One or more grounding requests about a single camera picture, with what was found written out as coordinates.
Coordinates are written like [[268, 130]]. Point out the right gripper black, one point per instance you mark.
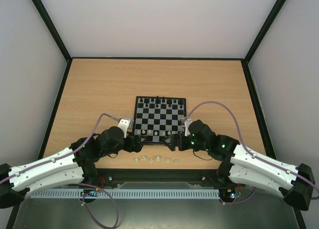
[[176, 142]]

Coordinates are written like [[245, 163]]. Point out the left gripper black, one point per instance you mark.
[[138, 146]]

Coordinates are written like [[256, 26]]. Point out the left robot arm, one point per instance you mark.
[[73, 165]]

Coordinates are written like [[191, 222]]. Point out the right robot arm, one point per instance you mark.
[[242, 165]]

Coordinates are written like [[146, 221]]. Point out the black and white chessboard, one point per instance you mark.
[[158, 114]]

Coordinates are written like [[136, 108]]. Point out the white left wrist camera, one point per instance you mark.
[[125, 124]]

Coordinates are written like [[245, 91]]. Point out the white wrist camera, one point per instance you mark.
[[186, 122], [125, 124]]

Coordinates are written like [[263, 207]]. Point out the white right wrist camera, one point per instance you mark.
[[186, 122]]

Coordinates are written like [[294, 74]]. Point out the black aluminium frame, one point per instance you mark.
[[154, 174]]

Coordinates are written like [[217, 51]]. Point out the light blue cable duct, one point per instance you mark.
[[209, 194]]

